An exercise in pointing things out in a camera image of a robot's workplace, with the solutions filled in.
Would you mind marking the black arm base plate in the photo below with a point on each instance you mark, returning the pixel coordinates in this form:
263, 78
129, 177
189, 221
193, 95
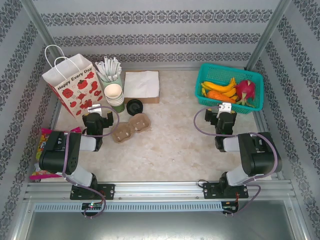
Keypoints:
108, 191
208, 191

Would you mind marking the grey metal shelf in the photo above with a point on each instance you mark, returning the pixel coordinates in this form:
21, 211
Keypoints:
160, 225

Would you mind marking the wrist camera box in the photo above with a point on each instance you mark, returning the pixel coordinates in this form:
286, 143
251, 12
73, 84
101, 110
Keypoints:
95, 109
225, 107

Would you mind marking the orange carrot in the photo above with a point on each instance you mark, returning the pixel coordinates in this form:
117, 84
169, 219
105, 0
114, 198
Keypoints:
220, 96

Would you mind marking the black plastic cup lid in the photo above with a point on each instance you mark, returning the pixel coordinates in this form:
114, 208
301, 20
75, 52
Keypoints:
135, 114
134, 106

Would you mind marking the aluminium frame post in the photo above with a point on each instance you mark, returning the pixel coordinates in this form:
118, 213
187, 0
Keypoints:
265, 37
47, 37

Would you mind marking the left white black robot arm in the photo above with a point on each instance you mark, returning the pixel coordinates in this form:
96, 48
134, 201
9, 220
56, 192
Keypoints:
60, 155

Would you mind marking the pink dragon fruit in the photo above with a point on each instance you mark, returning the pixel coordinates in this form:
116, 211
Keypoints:
246, 91

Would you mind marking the green paper cup stack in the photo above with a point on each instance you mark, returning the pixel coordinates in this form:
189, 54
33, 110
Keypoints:
117, 107

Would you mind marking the small circuit board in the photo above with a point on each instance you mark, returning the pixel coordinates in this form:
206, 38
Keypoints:
91, 205
230, 207

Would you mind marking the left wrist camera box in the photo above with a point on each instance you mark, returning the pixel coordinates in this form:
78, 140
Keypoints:
95, 109

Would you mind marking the teal plastic basket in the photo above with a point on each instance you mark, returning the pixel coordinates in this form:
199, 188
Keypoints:
225, 72

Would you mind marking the colourful candy bag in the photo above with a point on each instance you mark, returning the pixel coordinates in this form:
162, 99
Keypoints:
42, 173

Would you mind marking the green straw holder cup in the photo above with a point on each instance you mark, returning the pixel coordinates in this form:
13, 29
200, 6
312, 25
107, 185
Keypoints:
117, 82

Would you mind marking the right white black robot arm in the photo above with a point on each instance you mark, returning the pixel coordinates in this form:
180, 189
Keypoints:
260, 160

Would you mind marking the white red printed paper bag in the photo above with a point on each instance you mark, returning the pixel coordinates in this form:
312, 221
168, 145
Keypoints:
75, 85

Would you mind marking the yellow banana bunch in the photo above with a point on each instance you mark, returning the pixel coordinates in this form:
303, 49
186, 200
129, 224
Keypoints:
217, 86

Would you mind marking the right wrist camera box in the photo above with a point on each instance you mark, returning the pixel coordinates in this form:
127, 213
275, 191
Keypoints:
225, 107

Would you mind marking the aluminium mounting rail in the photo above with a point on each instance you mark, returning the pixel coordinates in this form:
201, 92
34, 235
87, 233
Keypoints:
160, 190

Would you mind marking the brown pulp cup carrier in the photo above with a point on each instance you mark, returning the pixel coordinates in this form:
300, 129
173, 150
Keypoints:
130, 130

